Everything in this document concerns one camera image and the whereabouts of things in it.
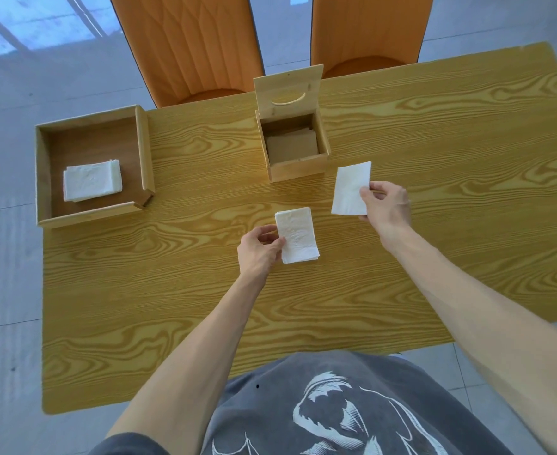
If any wooden box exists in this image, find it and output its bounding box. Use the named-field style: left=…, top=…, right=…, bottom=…
left=254, top=108, right=332, bottom=184

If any shallow wooden tray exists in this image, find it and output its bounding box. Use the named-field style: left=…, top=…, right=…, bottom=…
left=34, top=104, right=156, bottom=229

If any grey printed t-shirt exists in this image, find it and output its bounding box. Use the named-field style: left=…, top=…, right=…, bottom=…
left=88, top=350, right=514, bottom=455

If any person's right hand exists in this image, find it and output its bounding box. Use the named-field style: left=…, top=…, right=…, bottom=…
left=359, top=180, right=413, bottom=254

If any person's left forearm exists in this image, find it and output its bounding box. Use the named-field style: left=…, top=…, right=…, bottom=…
left=105, top=274, right=270, bottom=455

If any brown cardboard insert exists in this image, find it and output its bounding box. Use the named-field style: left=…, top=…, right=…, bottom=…
left=265, top=127, right=319, bottom=166

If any white napkin stack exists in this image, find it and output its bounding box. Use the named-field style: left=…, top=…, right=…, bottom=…
left=62, top=159, right=124, bottom=203

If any person's right forearm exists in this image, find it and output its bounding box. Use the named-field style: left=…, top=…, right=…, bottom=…
left=382, top=227, right=557, bottom=455

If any quilted orange chair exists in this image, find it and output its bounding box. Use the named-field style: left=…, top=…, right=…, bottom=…
left=108, top=0, right=266, bottom=109

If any smooth orange chair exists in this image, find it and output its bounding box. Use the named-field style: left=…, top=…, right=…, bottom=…
left=310, top=0, right=436, bottom=80

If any person's left hand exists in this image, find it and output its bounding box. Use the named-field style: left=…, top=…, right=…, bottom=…
left=237, top=226, right=287, bottom=285

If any wooden box lid with hole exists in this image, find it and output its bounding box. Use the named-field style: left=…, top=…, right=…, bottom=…
left=253, top=64, right=325, bottom=120

